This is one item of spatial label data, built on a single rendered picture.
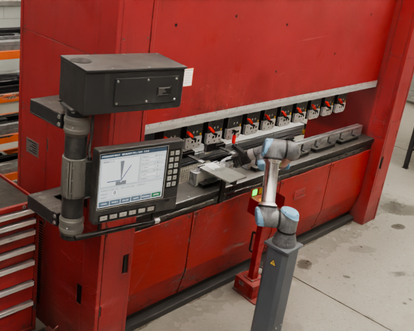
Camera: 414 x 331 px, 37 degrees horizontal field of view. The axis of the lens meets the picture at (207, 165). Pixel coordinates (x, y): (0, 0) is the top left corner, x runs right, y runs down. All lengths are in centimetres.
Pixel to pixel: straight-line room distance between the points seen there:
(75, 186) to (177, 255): 150
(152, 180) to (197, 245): 147
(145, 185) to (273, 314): 154
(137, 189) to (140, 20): 84
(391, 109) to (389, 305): 180
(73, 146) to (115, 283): 118
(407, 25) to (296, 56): 141
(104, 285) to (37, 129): 98
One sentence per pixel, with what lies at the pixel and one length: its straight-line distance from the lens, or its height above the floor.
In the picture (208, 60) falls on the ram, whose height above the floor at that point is 175.
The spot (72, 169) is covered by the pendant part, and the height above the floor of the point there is 147.
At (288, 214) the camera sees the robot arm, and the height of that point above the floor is 100.
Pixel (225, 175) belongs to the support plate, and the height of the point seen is 100.
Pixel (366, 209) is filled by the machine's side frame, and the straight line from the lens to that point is 613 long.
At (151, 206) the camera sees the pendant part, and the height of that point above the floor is 128.
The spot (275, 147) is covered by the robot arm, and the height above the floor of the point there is 134.
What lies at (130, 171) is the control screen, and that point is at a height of 148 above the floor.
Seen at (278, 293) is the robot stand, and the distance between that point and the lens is 395.
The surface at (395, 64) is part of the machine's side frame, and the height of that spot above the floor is 159.
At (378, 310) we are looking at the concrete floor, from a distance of 495.
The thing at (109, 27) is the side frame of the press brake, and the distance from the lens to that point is 306.
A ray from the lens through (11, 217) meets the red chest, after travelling 347.
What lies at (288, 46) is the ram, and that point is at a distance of 449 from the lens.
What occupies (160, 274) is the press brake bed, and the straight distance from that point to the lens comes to 411.
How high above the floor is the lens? 259
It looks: 22 degrees down
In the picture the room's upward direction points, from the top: 8 degrees clockwise
